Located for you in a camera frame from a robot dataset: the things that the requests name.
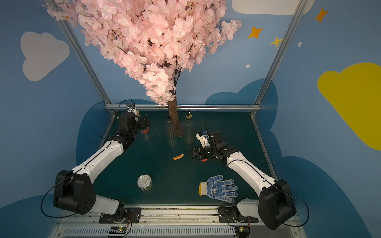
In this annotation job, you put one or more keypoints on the cork stoppered glass bottle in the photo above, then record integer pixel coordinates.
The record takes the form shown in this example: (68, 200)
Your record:
(146, 135)

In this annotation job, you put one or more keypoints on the small green circuit board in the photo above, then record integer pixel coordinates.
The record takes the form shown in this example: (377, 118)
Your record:
(117, 231)

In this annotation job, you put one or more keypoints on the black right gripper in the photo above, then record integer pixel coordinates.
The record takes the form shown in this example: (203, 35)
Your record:
(202, 152)

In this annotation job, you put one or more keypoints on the aluminium back crossbar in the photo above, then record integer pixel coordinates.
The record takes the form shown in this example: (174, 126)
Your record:
(152, 107)

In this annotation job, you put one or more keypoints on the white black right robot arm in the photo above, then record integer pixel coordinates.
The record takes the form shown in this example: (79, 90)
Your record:
(275, 204)

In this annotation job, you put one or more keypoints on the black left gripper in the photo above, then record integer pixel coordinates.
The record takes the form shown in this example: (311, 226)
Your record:
(144, 123)

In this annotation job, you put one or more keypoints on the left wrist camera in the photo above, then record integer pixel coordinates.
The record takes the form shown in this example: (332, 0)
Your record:
(131, 107)

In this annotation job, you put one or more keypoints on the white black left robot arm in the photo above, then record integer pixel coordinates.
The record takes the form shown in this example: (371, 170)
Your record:
(107, 181)

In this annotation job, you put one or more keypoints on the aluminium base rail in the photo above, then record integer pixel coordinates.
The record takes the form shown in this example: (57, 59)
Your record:
(173, 221)

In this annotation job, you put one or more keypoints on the pink cherry blossom tree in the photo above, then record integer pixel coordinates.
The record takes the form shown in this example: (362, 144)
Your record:
(153, 41)

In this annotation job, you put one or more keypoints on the aluminium frame post left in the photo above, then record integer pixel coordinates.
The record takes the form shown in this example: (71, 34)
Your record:
(71, 37)

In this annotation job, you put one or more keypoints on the yellow bottle label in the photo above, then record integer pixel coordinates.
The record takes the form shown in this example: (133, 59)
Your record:
(178, 157)

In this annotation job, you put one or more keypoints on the blue dotted work glove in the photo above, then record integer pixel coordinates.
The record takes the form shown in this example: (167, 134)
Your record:
(217, 188)

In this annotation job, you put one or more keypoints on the brown tree base plate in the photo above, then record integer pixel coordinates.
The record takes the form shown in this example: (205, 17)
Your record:
(180, 129)

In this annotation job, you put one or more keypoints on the black capped glass bottle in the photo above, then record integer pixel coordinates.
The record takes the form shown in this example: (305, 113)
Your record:
(171, 132)

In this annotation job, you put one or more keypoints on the aluminium frame post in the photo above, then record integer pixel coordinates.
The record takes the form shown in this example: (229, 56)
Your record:
(289, 33)
(71, 37)

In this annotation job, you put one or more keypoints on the aluminium frame post right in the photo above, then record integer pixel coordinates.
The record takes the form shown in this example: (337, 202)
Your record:
(289, 33)

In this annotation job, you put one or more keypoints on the clear square glass bottle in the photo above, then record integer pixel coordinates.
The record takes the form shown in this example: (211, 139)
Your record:
(188, 136)

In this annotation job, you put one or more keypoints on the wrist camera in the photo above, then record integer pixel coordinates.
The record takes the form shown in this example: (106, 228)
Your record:
(131, 107)
(203, 138)

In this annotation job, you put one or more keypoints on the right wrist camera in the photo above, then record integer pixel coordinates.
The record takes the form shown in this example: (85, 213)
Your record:
(203, 138)

